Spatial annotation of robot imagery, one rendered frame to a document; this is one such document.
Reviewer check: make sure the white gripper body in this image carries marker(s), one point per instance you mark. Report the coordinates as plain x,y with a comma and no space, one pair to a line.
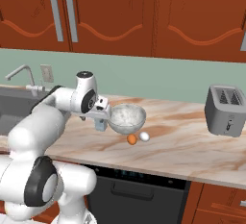
96,114

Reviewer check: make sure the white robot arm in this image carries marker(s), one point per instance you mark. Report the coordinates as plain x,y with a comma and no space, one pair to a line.
35,128

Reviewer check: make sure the pale blue milk carton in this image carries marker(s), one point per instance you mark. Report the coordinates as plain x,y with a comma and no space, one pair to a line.
101,125

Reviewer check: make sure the glass mixing bowl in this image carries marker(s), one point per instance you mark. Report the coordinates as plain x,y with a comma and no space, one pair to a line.
127,117

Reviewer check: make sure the steel sink basin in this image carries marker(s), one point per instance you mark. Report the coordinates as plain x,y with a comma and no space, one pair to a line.
16,109

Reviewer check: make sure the brown egg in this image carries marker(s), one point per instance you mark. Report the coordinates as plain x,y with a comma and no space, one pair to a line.
131,139

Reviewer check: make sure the white egg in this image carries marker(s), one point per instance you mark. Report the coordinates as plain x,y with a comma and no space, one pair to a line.
144,136

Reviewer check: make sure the steel tap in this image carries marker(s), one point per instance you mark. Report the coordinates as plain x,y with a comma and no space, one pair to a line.
29,74

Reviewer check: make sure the black dishwasher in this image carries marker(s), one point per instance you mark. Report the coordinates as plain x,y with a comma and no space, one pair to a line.
137,202

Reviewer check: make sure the grey toaster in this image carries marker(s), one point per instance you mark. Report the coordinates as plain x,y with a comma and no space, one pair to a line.
224,115

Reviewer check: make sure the red-brown drawer front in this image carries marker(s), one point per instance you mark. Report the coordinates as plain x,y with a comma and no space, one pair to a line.
221,199

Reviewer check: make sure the white wall socket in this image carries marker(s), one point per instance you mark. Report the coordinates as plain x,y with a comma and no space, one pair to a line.
47,73

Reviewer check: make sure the red-brown wall cupboard door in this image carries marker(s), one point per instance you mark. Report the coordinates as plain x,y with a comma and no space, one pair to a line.
201,16
112,13
25,13

